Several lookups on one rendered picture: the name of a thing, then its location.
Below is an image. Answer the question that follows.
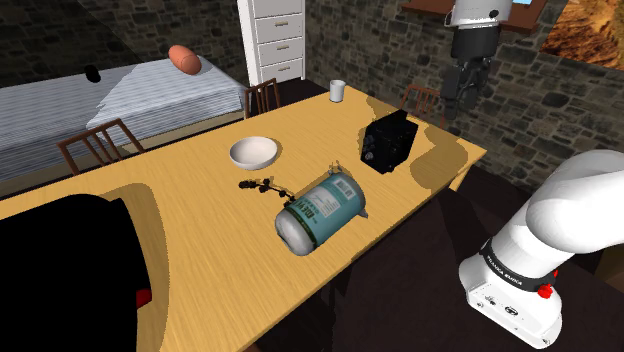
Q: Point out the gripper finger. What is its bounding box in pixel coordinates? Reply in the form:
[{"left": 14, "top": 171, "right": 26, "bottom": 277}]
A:
[
  {"left": 461, "top": 57, "right": 495, "bottom": 111},
  {"left": 440, "top": 62, "right": 464, "bottom": 122}
]

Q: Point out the brown wooden chair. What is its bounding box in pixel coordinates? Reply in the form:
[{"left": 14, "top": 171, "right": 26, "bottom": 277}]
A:
[
  {"left": 399, "top": 84, "right": 448, "bottom": 129},
  {"left": 243, "top": 77, "right": 282, "bottom": 120},
  {"left": 56, "top": 117, "right": 146, "bottom": 177}
]

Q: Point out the black box appliance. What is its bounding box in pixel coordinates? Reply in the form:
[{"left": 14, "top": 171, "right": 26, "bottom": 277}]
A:
[{"left": 359, "top": 108, "right": 420, "bottom": 175}]

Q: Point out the white cup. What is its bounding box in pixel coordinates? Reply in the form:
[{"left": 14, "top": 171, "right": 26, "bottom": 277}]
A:
[{"left": 328, "top": 79, "right": 348, "bottom": 104}]

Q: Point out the teal labelled can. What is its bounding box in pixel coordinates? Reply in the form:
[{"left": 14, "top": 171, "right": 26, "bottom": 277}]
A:
[{"left": 274, "top": 167, "right": 370, "bottom": 257}]

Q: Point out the white chest of drawers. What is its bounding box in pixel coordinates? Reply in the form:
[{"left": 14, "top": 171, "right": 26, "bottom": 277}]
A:
[{"left": 236, "top": 0, "right": 307, "bottom": 89}]

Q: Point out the white bowl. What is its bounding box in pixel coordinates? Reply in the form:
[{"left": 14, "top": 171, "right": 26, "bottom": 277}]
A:
[{"left": 228, "top": 135, "right": 281, "bottom": 172}]

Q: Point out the black twig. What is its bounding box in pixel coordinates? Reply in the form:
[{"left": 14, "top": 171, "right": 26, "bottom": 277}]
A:
[{"left": 237, "top": 178, "right": 298, "bottom": 206}]

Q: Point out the wooden table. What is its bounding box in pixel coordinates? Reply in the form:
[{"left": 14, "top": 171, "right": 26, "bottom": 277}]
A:
[{"left": 0, "top": 86, "right": 489, "bottom": 352}]

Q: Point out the bed with striped cover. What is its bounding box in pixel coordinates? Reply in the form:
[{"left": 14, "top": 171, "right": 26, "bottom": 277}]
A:
[{"left": 0, "top": 54, "right": 248, "bottom": 197}]

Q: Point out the large black object red part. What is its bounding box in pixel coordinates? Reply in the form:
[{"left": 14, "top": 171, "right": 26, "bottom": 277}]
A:
[{"left": 0, "top": 193, "right": 154, "bottom": 352}]

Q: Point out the window with wooden frame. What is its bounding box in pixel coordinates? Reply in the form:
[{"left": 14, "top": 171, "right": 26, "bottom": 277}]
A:
[{"left": 400, "top": 0, "right": 550, "bottom": 36}]

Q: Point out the orange brown wall picture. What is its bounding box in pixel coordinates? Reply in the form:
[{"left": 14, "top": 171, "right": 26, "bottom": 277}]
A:
[{"left": 539, "top": 0, "right": 624, "bottom": 72}]

